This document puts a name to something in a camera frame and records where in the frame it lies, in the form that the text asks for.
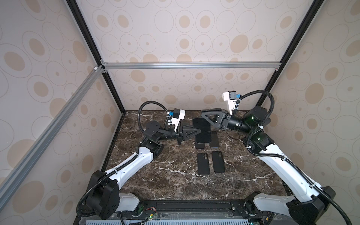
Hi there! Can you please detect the black phone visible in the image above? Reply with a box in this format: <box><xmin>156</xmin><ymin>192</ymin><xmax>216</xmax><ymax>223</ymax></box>
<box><xmin>195</xmin><ymin>142</ymin><xmax>205</xmax><ymax>149</ymax></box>
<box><xmin>192</xmin><ymin>117</ymin><xmax>212</xmax><ymax>144</ymax></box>

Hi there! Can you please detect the black phone case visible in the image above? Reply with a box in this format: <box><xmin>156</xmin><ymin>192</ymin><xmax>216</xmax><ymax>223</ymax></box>
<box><xmin>211</xmin><ymin>151</ymin><xmax>225</xmax><ymax>173</ymax></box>
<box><xmin>197</xmin><ymin>153</ymin><xmax>210</xmax><ymax>175</ymax></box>

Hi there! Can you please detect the blue phone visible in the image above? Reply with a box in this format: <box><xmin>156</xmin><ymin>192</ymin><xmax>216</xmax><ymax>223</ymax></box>
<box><xmin>209</xmin><ymin>131</ymin><xmax>220</xmax><ymax>149</ymax></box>

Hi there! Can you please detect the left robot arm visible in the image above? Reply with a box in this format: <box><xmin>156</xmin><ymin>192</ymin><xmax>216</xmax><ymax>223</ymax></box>
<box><xmin>76</xmin><ymin>101</ymin><xmax>201</xmax><ymax>220</ymax></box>

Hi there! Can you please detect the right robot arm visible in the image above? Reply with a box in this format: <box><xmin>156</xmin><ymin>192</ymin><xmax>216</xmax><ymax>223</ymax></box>
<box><xmin>201</xmin><ymin>90</ymin><xmax>352</xmax><ymax>225</ymax></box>

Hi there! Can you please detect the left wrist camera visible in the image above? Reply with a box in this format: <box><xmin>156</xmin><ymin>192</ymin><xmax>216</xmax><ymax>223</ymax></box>
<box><xmin>166</xmin><ymin>108</ymin><xmax>185</xmax><ymax>132</ymax></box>

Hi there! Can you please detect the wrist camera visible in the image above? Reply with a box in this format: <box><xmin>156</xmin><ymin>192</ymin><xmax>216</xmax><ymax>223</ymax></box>
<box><xmin>166</xmin><ymin>108</ymin><xmax>185</xmax><ymax>132</ymax></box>
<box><xmin>222</xmin><ymin>91</ymin><xmax>241</xmax><ymax>115</ymax></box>

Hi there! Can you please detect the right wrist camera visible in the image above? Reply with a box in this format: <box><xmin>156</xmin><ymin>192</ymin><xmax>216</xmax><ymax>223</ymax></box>
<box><xmin>222</xmin><ymin>91</ymin><xmax>241</xmax><ymax>115</ymax></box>

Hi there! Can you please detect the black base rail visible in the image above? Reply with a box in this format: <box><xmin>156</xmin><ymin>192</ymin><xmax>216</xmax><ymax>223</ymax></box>
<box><xmin>73</xmin><ymin>199</ymin><xmax>316</xmax><ymax>225</ymax></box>

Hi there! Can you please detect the horizontal aluminium rail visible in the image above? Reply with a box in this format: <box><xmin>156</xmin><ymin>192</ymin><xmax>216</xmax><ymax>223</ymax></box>
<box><xmin>104</xmin><ymin>61</ymin><xmax>281</xmax><ymax>69</ymax></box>

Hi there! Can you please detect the right black corner post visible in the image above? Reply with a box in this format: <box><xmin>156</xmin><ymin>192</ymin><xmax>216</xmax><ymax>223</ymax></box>
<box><xmin>264</xmin><ymin>1</ymin><xmax>325</xmax><ymax>92</ymax></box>

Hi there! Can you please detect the black corner post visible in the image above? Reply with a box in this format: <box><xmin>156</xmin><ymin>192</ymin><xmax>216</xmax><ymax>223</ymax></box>
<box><xmin>264</xmin><ymin>1</ymin><xmax>325</xmax><ymax>92</ymax></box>
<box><xmin>65</xmin><ymin>0</ymin><xmax>126</xmax><ymax>114</ymax></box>

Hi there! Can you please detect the left black corner post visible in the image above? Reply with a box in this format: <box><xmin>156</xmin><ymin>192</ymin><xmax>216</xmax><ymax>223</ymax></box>
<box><xmin>65</xmin><ymin>0</ymin><xmax>126</xmax><ymax>114</ymax></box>

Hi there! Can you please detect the left aluminium rail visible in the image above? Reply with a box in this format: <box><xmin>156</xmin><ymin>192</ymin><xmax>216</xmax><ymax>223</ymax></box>
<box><xmin>1</xmin><ymin>65</ymin><xmax>105</xmax><ymax>210</ymax></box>

